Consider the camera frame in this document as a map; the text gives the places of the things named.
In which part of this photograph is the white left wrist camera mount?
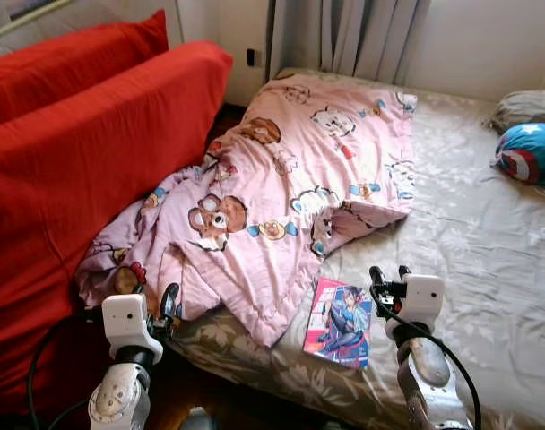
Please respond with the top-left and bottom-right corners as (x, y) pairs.
(100, 293), (164, 364)

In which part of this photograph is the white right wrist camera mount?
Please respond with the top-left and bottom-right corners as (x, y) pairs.
(400, 274), (446, 325)

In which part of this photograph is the grey left robot leg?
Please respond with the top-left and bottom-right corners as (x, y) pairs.
(178, 408), (217, 430)

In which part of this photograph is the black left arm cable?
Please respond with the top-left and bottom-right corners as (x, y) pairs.
(26, 307), (108, 430)

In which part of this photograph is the beige floral bedspread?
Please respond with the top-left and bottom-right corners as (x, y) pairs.
(169, 67), (545, 430)

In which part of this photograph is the red white blue shield pillow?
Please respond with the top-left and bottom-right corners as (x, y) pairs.
(494, 123), (545, 187)

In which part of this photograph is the red fabric sofa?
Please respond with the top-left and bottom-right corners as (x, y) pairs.
(0, 9), (235, 417)

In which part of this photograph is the colourful comic magazine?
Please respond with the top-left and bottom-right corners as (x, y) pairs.
(303, 276), (375, 370)

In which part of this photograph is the plain beige pillow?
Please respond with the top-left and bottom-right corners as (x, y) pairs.
(486, 90), (545, 135)

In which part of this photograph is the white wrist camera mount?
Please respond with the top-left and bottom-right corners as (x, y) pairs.
(100, 293), (164, 364)
(400, 274), (446, 325)

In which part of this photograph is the pink cartoon print blanket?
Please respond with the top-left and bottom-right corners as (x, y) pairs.
(74, 73), (419, 348)

